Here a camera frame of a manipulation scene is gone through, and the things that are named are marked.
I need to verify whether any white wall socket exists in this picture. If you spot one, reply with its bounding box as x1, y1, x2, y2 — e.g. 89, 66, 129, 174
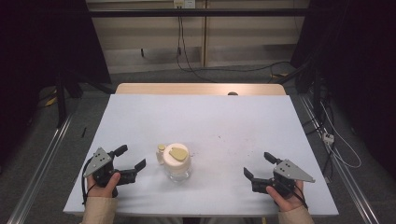
173, 0, 197, 9

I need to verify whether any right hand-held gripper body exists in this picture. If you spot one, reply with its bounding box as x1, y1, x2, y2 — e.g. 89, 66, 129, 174
250, 159, 316, 199

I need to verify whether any person's right hand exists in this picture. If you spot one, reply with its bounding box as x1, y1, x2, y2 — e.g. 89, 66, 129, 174
265, 181, 308, 213

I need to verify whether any metal floor rail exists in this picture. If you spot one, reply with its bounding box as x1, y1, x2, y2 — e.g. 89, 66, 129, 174
7, 114, 75, 224
299, 93, 381, 224

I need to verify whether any tan oval cap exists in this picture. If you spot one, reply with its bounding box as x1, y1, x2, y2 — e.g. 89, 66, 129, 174
168, 147, 190, 163

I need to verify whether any wooden table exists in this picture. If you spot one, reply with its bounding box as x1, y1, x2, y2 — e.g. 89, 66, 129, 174
115, 82, 287, 96

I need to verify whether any black curtain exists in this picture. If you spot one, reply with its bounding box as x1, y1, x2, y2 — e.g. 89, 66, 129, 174
290, 0, 396, 180
0, 0, 112, 166

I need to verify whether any black metal stand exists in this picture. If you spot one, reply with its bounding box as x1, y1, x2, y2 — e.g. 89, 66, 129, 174
54, 70, 82, 129

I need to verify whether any white power strip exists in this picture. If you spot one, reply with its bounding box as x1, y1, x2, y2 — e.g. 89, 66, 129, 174
322, 132, 335, 146

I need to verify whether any black horizontal rail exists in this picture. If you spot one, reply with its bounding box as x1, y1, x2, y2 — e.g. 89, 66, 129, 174
88, 7, 310, 18

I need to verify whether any white table mat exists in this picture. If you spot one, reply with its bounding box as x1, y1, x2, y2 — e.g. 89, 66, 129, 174
63, 93, 340, 217

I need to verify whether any right hand-held gripper cable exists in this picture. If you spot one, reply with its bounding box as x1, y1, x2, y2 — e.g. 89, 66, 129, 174
291, 186, 309, 210

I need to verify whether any glass jar with cream lid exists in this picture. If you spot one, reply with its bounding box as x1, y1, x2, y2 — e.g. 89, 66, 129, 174
155, 142, 193, 183

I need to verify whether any person's left hand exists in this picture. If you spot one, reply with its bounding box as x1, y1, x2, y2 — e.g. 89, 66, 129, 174
86, 172, 121, 199

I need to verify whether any white floor cable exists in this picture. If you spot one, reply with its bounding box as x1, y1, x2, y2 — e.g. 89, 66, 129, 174
318, 101, 362, 170

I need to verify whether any black wall cable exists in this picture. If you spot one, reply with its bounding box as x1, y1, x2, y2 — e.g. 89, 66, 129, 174
180, 16, 292, 74
175, 16, 218, 83

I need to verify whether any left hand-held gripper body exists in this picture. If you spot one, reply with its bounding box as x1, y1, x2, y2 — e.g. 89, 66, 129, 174
82, 147, 138, 188

